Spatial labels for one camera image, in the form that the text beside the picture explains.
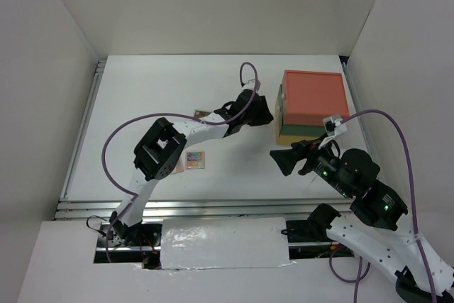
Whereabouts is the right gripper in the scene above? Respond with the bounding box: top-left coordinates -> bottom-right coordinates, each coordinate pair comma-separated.
267,131 -> 352,196

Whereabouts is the green drawer unit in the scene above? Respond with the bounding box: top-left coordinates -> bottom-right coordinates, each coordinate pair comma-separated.
276,84 -> 329,138

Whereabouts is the salmon top drawer unit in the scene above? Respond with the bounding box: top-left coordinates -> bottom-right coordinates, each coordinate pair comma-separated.
281,70 -> 350,126

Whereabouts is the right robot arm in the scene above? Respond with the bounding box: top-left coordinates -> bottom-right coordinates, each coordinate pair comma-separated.
270,140 -> 453,302

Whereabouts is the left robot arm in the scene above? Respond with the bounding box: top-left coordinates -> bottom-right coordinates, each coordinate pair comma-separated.
101,89 -> 273,246

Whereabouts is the yellow bottom drawer unit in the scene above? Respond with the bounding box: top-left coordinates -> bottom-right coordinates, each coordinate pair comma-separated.
276,129 -> 317,146

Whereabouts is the brown eyeshadow palette horizontal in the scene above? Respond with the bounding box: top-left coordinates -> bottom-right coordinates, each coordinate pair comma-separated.
194,109 -> 211,119

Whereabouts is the colourful square eyeshadow palette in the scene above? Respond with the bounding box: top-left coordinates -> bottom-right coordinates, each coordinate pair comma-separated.
185,150 -> 205,170

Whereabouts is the nude eyeshadow palette vertical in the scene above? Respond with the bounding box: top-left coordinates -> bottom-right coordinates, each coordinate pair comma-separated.
172,160 -> 184,174

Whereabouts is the white taped front panel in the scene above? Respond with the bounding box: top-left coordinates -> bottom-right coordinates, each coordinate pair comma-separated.
160,217 -> 291,270

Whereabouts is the aluminium front rail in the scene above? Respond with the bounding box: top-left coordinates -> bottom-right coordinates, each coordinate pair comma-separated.
54,198 -> 351,221

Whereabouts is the aluminium rail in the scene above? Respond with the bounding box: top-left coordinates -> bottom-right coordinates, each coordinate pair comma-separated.
54,198 -> 351,221
59,60 -> 107,201

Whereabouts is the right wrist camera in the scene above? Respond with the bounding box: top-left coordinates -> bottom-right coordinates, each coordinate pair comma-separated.
319,114 -> 348,149

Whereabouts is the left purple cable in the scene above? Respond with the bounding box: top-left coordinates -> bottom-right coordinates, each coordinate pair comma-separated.
101,61 -> 262,264

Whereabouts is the purple cable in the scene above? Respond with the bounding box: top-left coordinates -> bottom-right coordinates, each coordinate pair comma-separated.
328,109 -> 439,303
101,61 -> 262,264

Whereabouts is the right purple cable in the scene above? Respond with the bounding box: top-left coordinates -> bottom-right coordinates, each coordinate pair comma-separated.
328,109 -> 439,303

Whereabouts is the aluminium left rail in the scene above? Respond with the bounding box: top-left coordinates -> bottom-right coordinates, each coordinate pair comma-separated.
59,60 -> 107,201

